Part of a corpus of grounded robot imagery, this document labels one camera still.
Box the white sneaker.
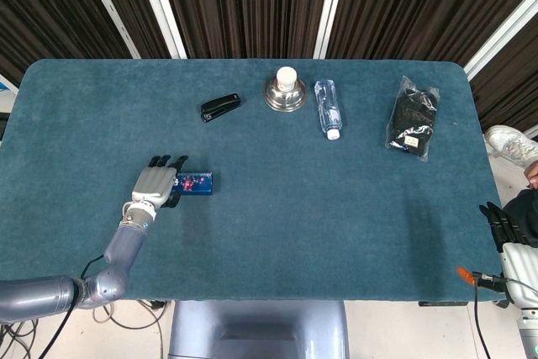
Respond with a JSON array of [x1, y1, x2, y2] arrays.
[[483, 124, 538, 169]]

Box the black stapler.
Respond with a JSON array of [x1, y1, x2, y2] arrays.
[[199, 92, 243, 124]]

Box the blue glasses case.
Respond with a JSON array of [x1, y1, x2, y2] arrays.
[[174, 171, 214, 197]]

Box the dark brown pleated curtain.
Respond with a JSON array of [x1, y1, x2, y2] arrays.
[[0, 0, 538, 133]]

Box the bagged black gloves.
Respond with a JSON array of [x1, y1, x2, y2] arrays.
[[384, 75, 441, 162]]

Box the person's black trouser leg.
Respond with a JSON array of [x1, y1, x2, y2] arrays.
[[502, 188, 538, 247]]

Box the clear plastic water bottle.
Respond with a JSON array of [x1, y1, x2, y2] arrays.
[[314, 78, 345, 141]]

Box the white and blue panel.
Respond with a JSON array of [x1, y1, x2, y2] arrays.
[[0, 72, 20, 96]]

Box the grey-blue robot torso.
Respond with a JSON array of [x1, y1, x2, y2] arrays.
[[167, 299, 351, 359]]

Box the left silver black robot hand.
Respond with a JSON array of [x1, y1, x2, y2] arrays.
[[131, 154, 189, 211]]

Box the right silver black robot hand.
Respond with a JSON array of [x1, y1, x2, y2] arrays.
[[479, 201, 538, 305]]

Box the white metal rail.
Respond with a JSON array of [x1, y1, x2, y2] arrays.
[[313, 0, 351, 60], [76, 0, 142, 60], [464, 0, 538, 81], [132, 0, 188, 60]]

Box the black table bracket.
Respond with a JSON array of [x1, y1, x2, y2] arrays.
[[419, 300, 468, 308]]

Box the loose floor cables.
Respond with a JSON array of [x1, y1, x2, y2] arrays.
[[0, 299, 168, 359]]

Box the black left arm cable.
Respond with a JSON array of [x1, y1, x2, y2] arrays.
[[37, 252, 106, 359]]

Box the upturned steel bowl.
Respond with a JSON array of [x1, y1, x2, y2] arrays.
[[263, 77, 309, 114]]

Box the teal table cloth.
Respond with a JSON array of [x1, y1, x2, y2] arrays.
[[0, 58, 505, 302]]

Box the white plastic jar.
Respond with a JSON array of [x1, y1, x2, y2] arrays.
[[276, 66, 298, 92]]

